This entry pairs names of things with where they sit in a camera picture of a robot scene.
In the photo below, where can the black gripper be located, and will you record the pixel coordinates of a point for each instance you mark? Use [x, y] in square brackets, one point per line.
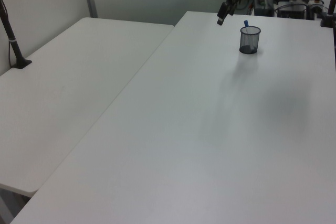
[224, 10]

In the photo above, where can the blue and white marker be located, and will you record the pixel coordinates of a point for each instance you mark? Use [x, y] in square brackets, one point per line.
[246, 26]

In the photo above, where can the black mesh pen cup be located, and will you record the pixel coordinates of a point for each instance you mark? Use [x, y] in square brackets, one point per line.
[249, 41]

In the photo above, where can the grey control box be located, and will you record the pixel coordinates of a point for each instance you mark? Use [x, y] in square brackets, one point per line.
[291, 9]

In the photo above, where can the emergency stop button box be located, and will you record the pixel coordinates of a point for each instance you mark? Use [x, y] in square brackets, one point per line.
[316, 2]

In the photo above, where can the black camera pole with clamp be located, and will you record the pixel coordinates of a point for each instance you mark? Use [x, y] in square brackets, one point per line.
[329, 11]

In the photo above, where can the black camera pole with base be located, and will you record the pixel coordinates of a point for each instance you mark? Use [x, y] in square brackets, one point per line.
[11, 37]

